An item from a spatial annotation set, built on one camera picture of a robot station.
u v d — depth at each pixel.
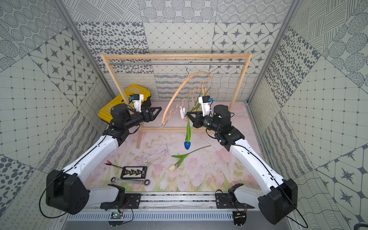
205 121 0.61
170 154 0.92
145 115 0.67
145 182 0.80
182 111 0.72
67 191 0.39
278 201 0.38
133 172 0.83
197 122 0.61
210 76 1.05
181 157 0.90
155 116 0.70
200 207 0.73
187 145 0.70
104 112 0.90
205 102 0.62
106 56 0.55
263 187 0.42
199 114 0.64
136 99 0.67
